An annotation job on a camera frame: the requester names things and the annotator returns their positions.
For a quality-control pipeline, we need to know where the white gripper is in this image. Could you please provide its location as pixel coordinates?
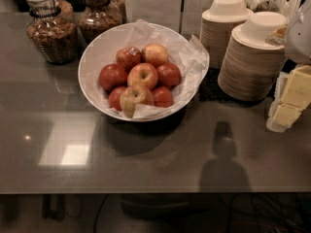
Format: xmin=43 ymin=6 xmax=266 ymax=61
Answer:
xmin=266 ymin=65 xmax=311 ymax=133

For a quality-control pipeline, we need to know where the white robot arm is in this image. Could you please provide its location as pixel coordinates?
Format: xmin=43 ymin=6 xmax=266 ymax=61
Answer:
xmin=266 ymin=0 xmax=311 ymax=133

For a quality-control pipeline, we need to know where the paper bowl stack back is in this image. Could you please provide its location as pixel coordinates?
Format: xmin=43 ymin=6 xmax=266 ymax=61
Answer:
xmin=199 ymin=0 xmax=252 ymax=69

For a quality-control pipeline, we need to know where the red apple front right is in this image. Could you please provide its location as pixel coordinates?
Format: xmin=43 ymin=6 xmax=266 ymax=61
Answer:
xmin=152 ymin=86 xmax=173 ymax=108

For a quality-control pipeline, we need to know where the yellow-red apple back right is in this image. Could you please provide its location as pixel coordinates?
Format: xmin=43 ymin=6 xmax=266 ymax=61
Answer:
xmin=142 ymin=43 xmax=169 ymax=67

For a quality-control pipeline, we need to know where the yellow-red apple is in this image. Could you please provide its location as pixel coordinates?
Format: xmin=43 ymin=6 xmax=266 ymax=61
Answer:
xmin=142 ymin=43 xmax=169 ymax=67
xmin=120 ymin=84 xmax=155 ymax=117
xmin=127 ymin=63 xmax=158 ymax=90

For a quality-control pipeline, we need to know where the yellow-red apple centre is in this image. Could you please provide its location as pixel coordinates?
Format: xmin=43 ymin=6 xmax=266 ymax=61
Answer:
xmin=127 ymin=63 xmax=158 ymax=90

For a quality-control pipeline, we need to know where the yellow-red apple front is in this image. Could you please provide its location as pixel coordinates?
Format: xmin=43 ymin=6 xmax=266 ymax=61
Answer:
xmin=120 ymin=84 xmax=155 ymax=117

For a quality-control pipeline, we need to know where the red apple with sticker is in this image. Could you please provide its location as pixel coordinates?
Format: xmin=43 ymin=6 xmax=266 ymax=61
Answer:
xmin=116 ymin=46 xmax=142 ymax=72

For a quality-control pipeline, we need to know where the red apple far left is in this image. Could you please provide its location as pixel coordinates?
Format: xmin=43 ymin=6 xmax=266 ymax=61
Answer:
xmin=99 ymin=64 xmax=127 ymax=93

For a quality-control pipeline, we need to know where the white bowl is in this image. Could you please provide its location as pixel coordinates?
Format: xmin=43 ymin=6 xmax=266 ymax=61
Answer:
xmin=77 ymin=21 xmax=210 ymax=123

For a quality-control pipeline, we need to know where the crumpled white paper liner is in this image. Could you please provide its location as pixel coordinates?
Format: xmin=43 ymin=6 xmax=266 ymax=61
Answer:
xmin=106 ymin=21 xmax=209 ymax=121

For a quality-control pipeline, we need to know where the white sign card left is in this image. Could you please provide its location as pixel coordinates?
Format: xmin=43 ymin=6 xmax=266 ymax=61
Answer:
xmin=125 ymin=0 xmax=182 ymax=32

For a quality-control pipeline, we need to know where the glass granola jar right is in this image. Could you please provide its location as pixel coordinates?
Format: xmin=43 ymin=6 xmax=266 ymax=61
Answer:
xmin=78 ymin=0 xmax=122 ymax=44

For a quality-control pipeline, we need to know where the glass granola jar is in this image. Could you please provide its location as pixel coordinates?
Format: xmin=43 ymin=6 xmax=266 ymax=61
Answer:
xmin=26 ymin=0 xmax=78 ymax=64
xmin=78 ymin=0 xmax=122 ymax=44

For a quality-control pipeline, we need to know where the glass granola jar left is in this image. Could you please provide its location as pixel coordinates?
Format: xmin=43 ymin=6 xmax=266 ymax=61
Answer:
xmin=26 ymin=0 xmax=78 ymax=64

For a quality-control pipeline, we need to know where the black cable under table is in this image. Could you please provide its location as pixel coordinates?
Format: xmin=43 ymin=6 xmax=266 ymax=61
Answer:
xmin=92 ymin=193 xmax=111 ymax=233

